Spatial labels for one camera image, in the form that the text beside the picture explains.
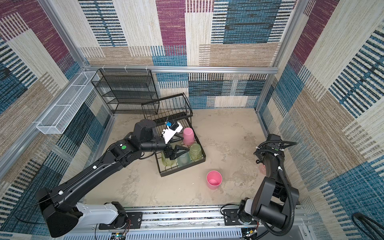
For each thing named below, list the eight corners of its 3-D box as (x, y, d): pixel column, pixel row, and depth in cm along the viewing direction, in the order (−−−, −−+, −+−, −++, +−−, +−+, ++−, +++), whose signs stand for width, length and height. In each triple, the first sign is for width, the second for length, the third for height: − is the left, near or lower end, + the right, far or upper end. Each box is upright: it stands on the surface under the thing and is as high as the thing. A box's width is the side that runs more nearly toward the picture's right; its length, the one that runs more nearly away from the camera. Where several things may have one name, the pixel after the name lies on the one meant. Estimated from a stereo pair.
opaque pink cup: (207, 189, 85) (208, 182, 76) (206, 177, 89) (207, 170, 81) (220, 189, 85) (222, 182, 76) (218, 177, 89) (221, 170, 81)
